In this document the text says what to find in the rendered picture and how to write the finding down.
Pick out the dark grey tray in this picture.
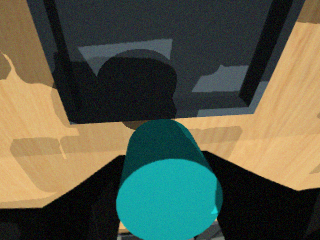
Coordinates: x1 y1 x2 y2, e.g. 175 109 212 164
26 0 305 125

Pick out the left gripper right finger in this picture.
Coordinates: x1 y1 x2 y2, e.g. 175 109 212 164
202 150 320 240

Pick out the cyan cylinder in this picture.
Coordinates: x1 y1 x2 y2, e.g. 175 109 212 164
116 119 223 240

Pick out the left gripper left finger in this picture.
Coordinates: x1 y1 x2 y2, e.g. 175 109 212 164
0 155 126 240

